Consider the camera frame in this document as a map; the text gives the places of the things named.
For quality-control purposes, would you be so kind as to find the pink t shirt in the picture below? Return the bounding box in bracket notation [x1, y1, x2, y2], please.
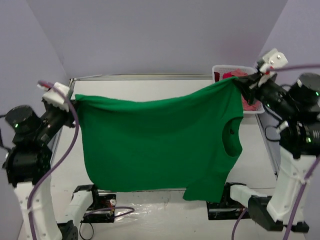
[231, 67, 263, 112]

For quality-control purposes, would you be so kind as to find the black loop cable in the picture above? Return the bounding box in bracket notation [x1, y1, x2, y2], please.
[79, 219, 96, 238]

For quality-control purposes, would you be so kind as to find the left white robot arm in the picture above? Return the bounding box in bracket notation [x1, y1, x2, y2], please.
[2, 100, 101, 240]

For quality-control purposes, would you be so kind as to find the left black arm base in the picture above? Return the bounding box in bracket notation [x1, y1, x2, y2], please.
[71, 184, 117, 224]

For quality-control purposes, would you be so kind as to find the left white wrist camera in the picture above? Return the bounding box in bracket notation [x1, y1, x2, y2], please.
[37, 80, 73, 112]

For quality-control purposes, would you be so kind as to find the red t shirt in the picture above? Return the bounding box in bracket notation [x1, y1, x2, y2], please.
[213, 71, 234, 82]

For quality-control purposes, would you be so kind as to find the green t shirt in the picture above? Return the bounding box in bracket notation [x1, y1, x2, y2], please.
[75, 78, 244, 202]

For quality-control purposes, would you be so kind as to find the white plastic basket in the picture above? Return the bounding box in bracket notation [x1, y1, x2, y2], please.
[212, 65, 265, 115]

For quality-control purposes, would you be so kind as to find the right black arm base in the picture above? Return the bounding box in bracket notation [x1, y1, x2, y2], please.
[206, 182, 257, 221]

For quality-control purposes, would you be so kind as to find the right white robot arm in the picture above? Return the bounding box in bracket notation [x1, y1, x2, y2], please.
[221, 73, 320, 235]

